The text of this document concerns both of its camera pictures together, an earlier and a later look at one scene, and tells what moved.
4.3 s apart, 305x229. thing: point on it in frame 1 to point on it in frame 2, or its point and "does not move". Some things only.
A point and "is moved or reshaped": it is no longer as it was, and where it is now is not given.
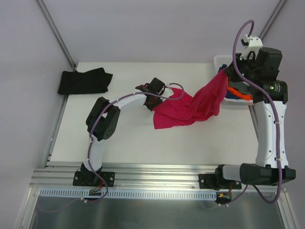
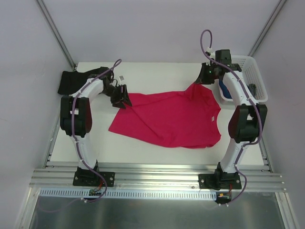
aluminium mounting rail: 144,177 does not move
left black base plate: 90,178 does not move
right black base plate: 216,181 does not move
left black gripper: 152,102 to 117,94
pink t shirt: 178,108 is moved or reshaped
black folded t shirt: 93,81 does not move
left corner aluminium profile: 55,32 does not move
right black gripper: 231,70 to 206,74
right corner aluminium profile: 273,17 does not move
